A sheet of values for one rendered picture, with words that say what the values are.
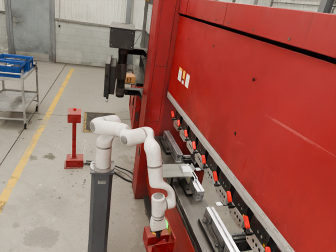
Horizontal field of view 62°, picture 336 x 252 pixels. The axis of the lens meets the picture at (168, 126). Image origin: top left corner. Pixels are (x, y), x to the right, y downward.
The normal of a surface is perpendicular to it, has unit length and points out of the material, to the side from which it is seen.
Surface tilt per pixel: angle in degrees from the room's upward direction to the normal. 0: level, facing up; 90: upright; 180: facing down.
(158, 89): 90
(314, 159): 90
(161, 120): 90
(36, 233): 0
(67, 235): 0
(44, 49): 90
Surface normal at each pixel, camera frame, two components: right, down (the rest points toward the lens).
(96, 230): 0.17, 0.43
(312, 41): -0.96, -0.02
